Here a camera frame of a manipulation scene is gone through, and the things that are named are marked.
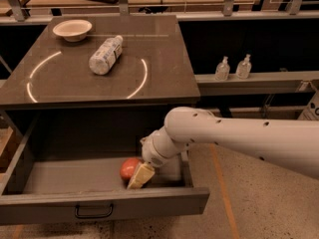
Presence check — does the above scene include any open grey top drawer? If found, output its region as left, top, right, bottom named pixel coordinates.
left=0, top=118, right=209, bottom=225

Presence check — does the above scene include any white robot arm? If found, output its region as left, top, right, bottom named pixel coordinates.
left=128, top=107, right=319, bottom=189

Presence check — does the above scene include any beige paper bowl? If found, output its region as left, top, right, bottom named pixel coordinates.
left=53, top=20, right=92, bottom=42

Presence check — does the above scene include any red apple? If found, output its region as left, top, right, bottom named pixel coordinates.
left=120, top=157, right=143, bottom=182

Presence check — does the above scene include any grey metal rail shelf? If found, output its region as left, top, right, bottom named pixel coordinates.
left=195, top=71, right=319, bottom=96

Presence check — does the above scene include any sanitizer pump bottle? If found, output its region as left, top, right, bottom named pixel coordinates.
left=215, top=56, right=230, bottom=81
left=236, top=54, right=251, bottom=79

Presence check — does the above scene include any right sanitizer pump bottle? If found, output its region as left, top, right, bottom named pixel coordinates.
left=236, top=54, right=251, bottom=79

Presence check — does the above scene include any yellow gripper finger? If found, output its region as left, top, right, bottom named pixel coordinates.
left=128, top=162, right=155, bottom=189

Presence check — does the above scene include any left sanitizer pump bottle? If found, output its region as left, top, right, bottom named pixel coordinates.
left=215, top=56, right=230, bottom=81

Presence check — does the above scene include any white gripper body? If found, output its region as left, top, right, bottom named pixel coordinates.
left=141, top=127, right=186, bottom=168

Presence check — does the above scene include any clear plastic water bottle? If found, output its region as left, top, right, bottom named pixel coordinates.
left=89, top=35, right=123, bottom=75

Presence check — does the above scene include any dark grey cabinet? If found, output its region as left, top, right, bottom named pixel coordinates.
left=0, top=15, right=199, bottom=159

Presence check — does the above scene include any wooden background desk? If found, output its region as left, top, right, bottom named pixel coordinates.
left=26, top=0, right=260, bottom=12

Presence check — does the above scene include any black drawer handle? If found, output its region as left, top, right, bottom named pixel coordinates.
left=74, top=203, right=114, bottom=219

